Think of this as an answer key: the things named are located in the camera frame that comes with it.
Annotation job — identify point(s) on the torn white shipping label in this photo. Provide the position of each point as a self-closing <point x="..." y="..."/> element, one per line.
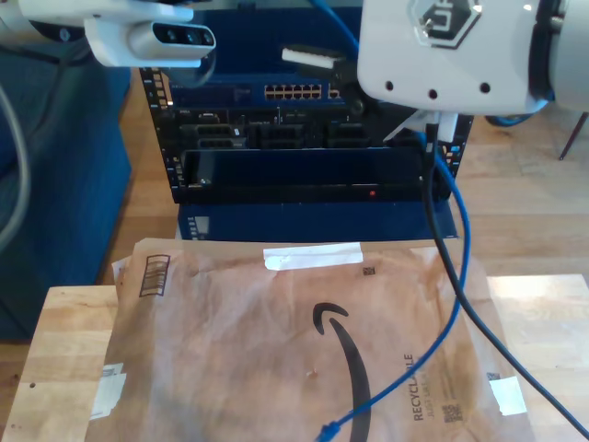
<point x="108" y="391"/>

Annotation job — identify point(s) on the brown paper mailer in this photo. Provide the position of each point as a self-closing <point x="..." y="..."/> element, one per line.
<point x="230" y="359"/>

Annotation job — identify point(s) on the blue network switch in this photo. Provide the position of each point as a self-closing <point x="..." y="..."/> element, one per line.
<point x="257" y="41"/>

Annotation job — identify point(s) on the blue equipment case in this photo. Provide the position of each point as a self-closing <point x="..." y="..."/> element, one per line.
<point x="299" y="221"/>

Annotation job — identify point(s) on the black rack server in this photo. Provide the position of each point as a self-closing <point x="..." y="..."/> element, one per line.
<point x="276" y="136"/>

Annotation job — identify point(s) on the dark metal chair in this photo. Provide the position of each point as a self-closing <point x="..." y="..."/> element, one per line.
<point x="573" y="138"/>

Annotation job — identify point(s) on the black rack frame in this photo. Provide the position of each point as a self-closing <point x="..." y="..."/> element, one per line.
<point x="158" y="99"/>

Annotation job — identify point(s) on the blue sofa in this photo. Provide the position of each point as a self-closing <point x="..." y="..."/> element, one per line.
<point x="69" y="184"/>

